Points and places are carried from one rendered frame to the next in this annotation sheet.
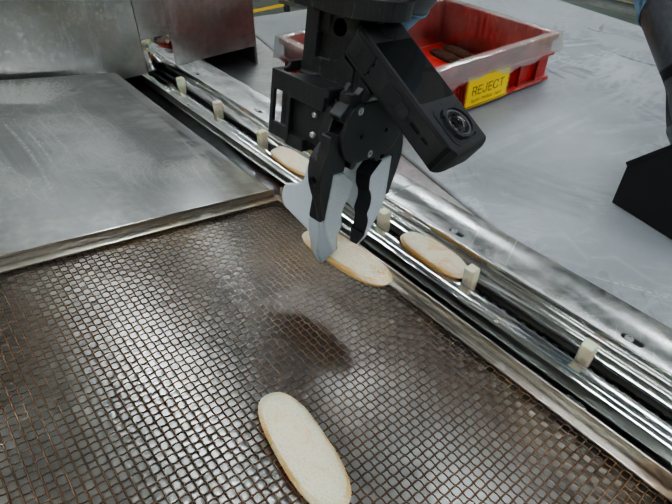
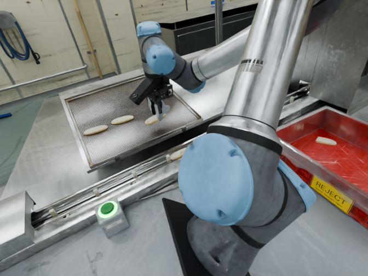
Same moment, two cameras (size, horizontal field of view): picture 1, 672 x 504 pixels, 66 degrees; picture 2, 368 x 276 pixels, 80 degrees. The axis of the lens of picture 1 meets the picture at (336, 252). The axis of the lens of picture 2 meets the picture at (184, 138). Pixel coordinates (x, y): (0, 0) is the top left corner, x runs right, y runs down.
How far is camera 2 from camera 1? 101 cm
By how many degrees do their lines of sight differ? 76
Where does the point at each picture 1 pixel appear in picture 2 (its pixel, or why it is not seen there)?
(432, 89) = (140, 89)
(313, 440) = (121, 119)
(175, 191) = (201, 103)
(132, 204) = (194, 98)
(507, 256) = (172, 166)
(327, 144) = not seen: hidden behind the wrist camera
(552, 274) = (162, 174)
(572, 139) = (288, 236)
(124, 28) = (297, 73)
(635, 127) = not seen: outside the picture
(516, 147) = not seen: hidden behind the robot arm
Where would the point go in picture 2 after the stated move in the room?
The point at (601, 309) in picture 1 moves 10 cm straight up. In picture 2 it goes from (145, 180) to (138, 159)
